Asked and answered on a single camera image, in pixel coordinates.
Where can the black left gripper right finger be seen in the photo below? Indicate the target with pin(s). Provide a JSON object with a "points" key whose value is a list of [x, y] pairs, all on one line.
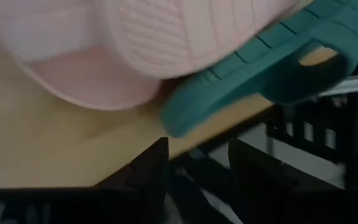
{"points": [[253, 174]]}

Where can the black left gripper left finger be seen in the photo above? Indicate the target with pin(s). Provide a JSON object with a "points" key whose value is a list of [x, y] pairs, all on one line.
{"points": [[154, 168]]}

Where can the teal rubber slide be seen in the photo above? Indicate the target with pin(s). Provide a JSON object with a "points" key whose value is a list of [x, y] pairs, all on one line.
{"points": [[259, 71]]}

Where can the pink rubber slide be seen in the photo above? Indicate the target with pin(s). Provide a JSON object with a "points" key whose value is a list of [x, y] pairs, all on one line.
{"points": [[182, 34], [73, 77]]}

